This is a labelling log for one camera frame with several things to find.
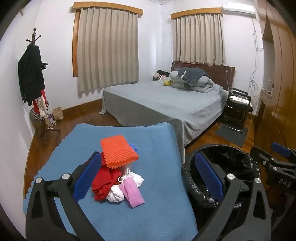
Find blue towel mat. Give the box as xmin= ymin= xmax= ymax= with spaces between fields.
xmin=22 ymin=122 xmax=199 ymax=241

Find dark grey garment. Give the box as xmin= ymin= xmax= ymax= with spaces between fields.
xmin=178 ymin=68 xmax=210 ymax=87

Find floral garment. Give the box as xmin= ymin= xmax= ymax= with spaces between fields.
xmin=35 ymin=96 xmax=49 ymax=118

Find white air conditioner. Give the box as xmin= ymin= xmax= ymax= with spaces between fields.
xmin=221 ymin=1 xmax=257 ymax=16

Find white wall cables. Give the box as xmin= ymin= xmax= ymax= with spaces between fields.
xmin=249 ymin=16 xmax=264 ymax=102

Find checkered bag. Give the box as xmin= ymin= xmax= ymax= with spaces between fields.
xmin=30 ymin=109 xmax=41 ymax=122

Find wide beige curtain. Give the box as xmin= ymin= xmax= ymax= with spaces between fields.
xmin=77 ymin=8 xmax=140 ymax=91

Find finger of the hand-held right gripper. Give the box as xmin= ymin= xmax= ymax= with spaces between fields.
xmin=271 ymin=142 xmax=296 ymax=163
xmin=250 ymin=146 xmax=278 ymax=172

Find black metal chair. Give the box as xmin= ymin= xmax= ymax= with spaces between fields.
xmin=218 ymin=88 xmax=253 ymax=133

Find short wooden window pelmet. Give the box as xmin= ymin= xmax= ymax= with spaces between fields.
xmin=170 ymin=7 xmax=223 ymax=20

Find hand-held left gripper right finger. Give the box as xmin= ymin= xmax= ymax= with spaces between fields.
xmin=194 ymin=152 xmax=272 ymax=241

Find crumpled white tissue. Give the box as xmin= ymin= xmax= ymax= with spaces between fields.
xmin=131 ymin=172 xmax=144 ymax=188
xmin=106 ymin=184 xmax=125 ymax=202

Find orange foam net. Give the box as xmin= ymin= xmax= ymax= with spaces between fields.
xmin=100 ymin=135 xmax=139 ymax=169

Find brown paper bag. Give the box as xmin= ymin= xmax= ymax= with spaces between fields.
xmin=53 ymin=107 xmax=64 ymax=121

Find dark wooden headboard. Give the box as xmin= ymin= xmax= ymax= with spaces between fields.
xmin=171 ymin=61 xmax=236 ymax=90

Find wooden coat rack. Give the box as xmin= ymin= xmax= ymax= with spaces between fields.
xmin=25 ymin=27 xmax=61 ymax=146

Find pink face mask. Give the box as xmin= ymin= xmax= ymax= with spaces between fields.
xmin=118 ymin=175 xmax=146 ymax=208

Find red cloth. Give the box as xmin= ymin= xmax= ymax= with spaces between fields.
xmin=91 ymin=152 xmax=122 ymax=202

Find folded grey blanket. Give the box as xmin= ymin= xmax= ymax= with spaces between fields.
xmin=169 ymin=71 xmax=224 ymax=93

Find grey floor mat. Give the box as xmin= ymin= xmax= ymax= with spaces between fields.
xmin=214 ymin=126 xmax=249 ymax=148

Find red garment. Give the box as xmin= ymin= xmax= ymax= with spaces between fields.
xmin=32 ymin=89 xmax=47 ymax=116

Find narrow beige curtain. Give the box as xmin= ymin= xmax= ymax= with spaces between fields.
xmin=172 ymin=13 xmax=226 ymax=66

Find black jacket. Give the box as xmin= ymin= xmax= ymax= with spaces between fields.
xmin=18 ymin=45 xmax=46 ymax=106

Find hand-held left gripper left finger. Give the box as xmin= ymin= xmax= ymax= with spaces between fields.
xmin=25 ymin=152 xmax=105 ymax=241

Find bed with grey sheet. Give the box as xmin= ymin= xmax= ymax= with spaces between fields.
xmin=99 ymin=80 xmax=229 ymax=146

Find trash bin with black bag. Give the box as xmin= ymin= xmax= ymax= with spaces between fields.
xmin=181 ymin=144 xmax=262 ymax=232

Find wooden side table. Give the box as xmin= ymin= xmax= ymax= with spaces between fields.
xmin=260 ymin=89 xmax=274 ymax=109

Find clear plastic container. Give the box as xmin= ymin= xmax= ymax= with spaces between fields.
xmin=118 ymin=162 xmax=134 ymax=176

